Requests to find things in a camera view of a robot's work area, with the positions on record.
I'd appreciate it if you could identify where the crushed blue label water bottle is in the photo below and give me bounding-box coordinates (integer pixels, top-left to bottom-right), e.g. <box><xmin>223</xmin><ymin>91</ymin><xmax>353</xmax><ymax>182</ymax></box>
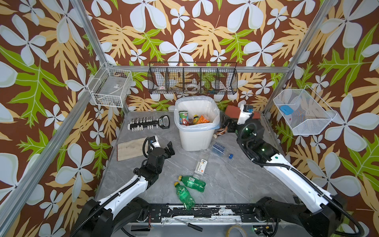
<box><xmin>210</xmin><ymin>142</ymin><xmax>234</xmax><ymax>160</ymax></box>

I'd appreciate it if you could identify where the orange juice label bottle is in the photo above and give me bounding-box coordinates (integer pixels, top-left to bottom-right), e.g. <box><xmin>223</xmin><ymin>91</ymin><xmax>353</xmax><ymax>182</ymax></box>
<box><xmin>195</xmin><ymin>115</ymin><xmax>210</xmax><ymax>124</ymax></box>

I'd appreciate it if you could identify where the small white label bottle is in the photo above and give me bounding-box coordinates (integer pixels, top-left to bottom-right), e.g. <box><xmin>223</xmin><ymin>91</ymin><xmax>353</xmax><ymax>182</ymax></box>
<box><xmin>194</xmin><ymin>159</ymin><xmax>208</xmax><ymax>176</ymax></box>

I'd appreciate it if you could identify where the green bottle yellow cap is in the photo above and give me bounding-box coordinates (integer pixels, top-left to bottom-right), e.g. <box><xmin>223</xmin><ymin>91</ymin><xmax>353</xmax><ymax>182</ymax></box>
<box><xmin>178</xmin><ymin>175</ymin><xmax>206</xmax><ymax>193</ymax></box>
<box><xmin>174</xmin><ymin>182</ymin><xmax>195</xmax><ymax>210</ymax></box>

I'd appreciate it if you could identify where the lime green label bottle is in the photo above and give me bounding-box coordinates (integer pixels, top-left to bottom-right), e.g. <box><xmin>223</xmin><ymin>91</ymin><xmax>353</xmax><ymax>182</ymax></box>
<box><xmin>192</xmin><ymin>115</ymin><xmax>199</xmax><ymax>124</ymax></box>

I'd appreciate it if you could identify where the red label colourful bottle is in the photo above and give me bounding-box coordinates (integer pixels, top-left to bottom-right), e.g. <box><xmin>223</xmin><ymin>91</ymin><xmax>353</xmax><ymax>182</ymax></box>
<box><xmin>179</xmin><ymin>111</ymin><xmax>190</xmax><ymax>126</ymax></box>

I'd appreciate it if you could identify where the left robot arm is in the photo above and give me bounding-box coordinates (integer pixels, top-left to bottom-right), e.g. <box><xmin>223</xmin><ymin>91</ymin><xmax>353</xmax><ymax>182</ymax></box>
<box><xmin>70</xmin><ymin>136</ymin><xmax>175</xmax><ymax>237</ymax></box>

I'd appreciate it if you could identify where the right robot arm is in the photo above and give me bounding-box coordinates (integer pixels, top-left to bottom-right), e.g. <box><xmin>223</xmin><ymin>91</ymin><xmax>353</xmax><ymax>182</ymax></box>
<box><xmin>221</xmin><ymin>115</ymin><xmax>364</xmax><ymax>237</ymax></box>

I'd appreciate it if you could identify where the white plastic trash bin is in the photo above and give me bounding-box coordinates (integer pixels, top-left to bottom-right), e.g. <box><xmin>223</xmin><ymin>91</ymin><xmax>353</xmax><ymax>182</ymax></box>
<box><xmin>179</xmin><ymin>118</ymin><xmax>217</xmax><ymax>151</ymax></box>

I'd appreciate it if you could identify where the clear bin liner bag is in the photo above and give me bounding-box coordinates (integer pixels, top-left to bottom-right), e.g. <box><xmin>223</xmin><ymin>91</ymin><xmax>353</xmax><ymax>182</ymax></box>
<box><xmin>174</xmin><ymin>95</ymin><xmax>221</xmax><ymax>132</ymax></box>

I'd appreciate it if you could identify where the brown label bottle by case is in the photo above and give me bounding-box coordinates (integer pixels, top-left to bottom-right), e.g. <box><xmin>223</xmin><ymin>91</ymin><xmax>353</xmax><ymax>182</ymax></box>
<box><xmin>213</xmin><ymin>125</ymin><xmax>229</xmax><ymax>139</ymax></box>

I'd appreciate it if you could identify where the red plastic tool case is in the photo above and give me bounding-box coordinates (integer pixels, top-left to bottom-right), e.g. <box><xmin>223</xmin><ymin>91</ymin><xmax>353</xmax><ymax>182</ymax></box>
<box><xmin>225</xmin><ymin>105</ymin><xmax>261</xmax><ymax>119</ymax></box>

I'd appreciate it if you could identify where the tape roll in basket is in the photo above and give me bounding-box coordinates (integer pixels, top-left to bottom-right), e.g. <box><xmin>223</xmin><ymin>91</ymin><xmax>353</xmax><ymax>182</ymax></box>
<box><xmin>186</xmin><ymin>84</ymin><xmax>199</xmax><ymax>91</ymax></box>

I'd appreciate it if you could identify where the blue object in basket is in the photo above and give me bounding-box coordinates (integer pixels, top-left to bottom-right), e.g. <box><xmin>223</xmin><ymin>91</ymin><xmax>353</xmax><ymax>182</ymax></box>
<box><xmin>279</xmin><ymin>105</ymin><xmax>294</xmax><ymax>116</ymax></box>

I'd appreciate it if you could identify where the tape roll bottom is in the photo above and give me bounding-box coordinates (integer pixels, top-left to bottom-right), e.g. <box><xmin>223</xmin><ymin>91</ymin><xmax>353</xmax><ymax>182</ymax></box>
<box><xmin>226</xmin><ymin>225</ymin><xmax>248</xmax><ymax>237</ymax></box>

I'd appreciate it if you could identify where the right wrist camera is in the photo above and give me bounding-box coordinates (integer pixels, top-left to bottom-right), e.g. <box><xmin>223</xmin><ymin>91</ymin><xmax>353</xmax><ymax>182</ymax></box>
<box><xmin>237</xmin><ymin>104</ymin><xmax>254</xmax><ymax>125</ymax></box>

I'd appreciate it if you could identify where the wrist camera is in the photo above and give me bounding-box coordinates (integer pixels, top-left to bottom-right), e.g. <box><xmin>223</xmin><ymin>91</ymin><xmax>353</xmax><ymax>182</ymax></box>
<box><xmin>237</xmin><ymin>104</ymin><xmax>254</xmax><ymax>125</ymax></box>
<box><xmin>147</xmin><ymin>135</ymin><xmax>161</xmax><ymax>151</ymax></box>

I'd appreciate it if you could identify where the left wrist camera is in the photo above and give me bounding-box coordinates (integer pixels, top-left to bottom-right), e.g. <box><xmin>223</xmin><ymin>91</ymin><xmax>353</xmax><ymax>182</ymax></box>
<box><xmin>147</xmin><ymin>135</ymin><xmax>161</xmax><ymax>151</ymax></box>

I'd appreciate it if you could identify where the black socket holder rail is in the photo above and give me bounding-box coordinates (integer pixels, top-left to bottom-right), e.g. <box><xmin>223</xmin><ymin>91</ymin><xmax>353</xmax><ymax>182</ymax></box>
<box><xmin>127</xmin><ymin>115</ymin><xmax>170</xmax><ymax>131</ymax></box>

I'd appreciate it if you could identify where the black wire wall basket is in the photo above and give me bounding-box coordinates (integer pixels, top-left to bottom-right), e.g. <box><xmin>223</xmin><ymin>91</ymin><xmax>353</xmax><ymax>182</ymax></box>
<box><xmin>147</xmin><ymin>62</ymin><xmax>238</xmax><ymax>95</ymax></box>

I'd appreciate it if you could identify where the black handled screwdriver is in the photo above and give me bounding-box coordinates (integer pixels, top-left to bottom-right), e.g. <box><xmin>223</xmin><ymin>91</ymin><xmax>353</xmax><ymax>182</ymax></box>
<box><xmin>174</xmin><ymin>218</ymin><xmax>203</xmax><ymax>232</ymax></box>

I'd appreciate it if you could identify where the white wire basket right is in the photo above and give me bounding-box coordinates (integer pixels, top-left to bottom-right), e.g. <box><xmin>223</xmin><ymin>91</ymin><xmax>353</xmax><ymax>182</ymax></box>
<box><xmin>273</xmin><ymin>86</ymin><xmax>337</xmax><ymax>136</ymax></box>

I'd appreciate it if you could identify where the white wire basket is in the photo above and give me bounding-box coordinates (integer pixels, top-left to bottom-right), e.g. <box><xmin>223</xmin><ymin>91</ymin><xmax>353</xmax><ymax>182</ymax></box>
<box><xmin>273</xmin><ymin>86</ymin><xmax>337</xmax><ymax>136</ymax></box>
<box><xmin>88</xmin><ymin>63</ymin><xmax>133</xmax><ymax>108</ymax></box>

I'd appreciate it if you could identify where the white wire basket left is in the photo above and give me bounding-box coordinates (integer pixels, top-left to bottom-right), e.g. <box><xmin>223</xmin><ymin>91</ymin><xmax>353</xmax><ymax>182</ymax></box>
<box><xmin>88</xmin><ymin>63</ymin><xmax>133</xmax><ymax>108</ymax></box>

